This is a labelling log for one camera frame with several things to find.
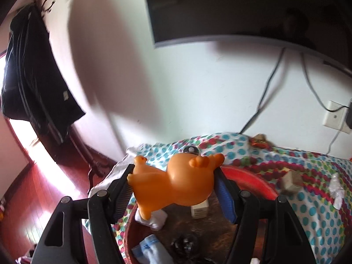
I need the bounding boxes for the polka dot cloth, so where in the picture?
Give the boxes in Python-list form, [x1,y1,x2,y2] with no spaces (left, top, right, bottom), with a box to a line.
[88,132,352,264]

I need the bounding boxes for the dark wooden coat stand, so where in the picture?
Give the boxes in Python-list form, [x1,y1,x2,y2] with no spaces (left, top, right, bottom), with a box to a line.
[69,128,116,193]

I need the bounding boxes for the grey cable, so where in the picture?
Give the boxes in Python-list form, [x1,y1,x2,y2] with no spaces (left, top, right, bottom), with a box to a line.
[301,52,334,113]

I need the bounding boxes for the cream cardboard box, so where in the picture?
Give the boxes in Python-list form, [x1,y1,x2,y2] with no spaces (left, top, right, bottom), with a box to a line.
[191,199,209,220]

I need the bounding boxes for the black cable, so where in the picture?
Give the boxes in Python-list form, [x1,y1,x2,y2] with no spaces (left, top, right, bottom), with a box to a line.
[239,48,285,134]

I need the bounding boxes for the black tangled cord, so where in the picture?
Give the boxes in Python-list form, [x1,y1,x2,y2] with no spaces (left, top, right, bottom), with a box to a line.
[170,234,200,256]

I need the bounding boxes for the black wall television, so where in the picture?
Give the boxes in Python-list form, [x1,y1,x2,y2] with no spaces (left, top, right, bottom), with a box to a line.
[141,0,352,69]

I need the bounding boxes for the black plug adapter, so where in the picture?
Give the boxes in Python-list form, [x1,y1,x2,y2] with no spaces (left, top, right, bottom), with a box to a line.
[345,99,352,128]

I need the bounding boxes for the blue and white sock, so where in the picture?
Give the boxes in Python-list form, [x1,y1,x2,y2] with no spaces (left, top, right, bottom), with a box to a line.
[131,234,174,264]

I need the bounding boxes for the metal coat hooks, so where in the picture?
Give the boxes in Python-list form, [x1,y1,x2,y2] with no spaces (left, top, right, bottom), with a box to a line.
[30,0,61,13]

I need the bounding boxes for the orange rubber toy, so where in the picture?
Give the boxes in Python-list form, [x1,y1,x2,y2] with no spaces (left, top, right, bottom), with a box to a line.
[127,152,225,219]

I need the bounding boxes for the red round metal tray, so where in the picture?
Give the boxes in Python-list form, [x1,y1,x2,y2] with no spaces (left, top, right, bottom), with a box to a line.
[125,166,278,264]

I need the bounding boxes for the white thin cable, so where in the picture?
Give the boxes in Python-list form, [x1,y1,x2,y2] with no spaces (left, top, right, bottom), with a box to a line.
[327,128,341,154]

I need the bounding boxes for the clear plastic wrapper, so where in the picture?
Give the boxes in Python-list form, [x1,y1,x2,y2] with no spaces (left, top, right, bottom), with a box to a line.
[328,172,345,209]

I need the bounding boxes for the small white cardboard box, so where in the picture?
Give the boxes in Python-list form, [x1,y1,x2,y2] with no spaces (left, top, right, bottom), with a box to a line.
[279,170,303,196]

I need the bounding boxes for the red and gold packet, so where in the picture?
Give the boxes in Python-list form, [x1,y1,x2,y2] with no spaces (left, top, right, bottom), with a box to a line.
[249,134,268,147]

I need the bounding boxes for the white wall socket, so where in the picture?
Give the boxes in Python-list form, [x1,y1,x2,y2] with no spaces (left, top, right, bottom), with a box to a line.
[322,100,350,130]

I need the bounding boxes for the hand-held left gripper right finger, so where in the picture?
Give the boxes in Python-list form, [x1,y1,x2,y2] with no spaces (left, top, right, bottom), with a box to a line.
[214,168,317,264]

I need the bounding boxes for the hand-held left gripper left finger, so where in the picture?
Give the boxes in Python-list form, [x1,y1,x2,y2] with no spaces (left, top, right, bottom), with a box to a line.
[30,163,136,264]

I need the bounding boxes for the black jacket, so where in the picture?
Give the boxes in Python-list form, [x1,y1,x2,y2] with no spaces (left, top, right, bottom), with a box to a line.
[1,7,86,143]

